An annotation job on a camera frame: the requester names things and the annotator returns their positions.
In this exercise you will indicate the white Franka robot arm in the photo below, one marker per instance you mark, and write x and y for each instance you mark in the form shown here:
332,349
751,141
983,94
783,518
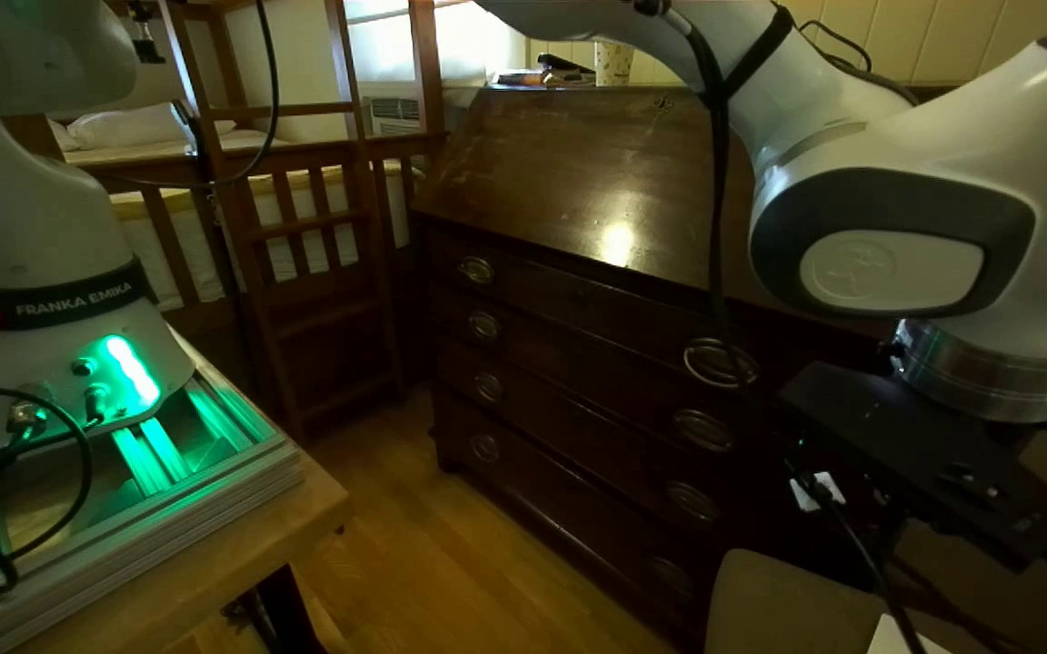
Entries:
911,148

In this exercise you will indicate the oval brass drawer pull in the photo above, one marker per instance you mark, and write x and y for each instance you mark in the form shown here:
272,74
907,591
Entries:
704,429
692,503
737,364
474,272
488,387
481,449
486,327
669,575

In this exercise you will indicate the dark wooden slant-front desk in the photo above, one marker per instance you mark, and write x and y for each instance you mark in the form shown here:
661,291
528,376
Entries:
583,185

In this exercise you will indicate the small black box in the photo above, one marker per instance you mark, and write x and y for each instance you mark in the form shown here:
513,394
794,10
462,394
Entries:
562,65

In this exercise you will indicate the white dotted paper cup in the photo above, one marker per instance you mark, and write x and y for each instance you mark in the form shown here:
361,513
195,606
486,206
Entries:
611,65

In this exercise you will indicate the bright window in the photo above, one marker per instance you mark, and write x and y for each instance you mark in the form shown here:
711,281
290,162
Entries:
474,48

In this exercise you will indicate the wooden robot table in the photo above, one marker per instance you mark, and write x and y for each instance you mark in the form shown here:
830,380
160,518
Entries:
246,545

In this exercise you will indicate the dark slatted wooden railing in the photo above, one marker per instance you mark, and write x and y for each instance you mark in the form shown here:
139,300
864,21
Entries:
167,241

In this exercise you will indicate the dark wooden cushioned chair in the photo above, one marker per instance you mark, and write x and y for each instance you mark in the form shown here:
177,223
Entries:
764,606

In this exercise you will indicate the white bedding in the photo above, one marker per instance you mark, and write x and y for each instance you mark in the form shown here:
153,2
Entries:
124,129

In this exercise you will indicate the white paper sheet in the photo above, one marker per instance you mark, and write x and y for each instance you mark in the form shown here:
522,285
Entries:
907,636

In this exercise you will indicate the tall wooden shelf frame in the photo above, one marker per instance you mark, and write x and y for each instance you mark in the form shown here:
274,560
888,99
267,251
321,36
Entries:
361,206

